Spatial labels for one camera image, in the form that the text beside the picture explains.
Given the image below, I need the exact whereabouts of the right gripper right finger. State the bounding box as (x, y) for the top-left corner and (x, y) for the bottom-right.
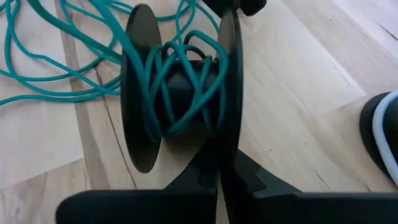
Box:
(219, 148), (398, 224)

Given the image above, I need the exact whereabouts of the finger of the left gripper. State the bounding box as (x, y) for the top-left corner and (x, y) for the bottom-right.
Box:
(240, 0), (268, 17)
(201, 0), (241, 19)

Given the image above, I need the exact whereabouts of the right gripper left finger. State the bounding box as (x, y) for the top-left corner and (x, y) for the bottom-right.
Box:
(55, 136), (219, 224)

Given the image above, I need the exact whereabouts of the green cord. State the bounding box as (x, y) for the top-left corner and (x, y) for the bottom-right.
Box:
(0, 0), (230, 142)

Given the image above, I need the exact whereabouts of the white cord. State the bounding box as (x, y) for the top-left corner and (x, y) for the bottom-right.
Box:
(372, 89), (398, 187)

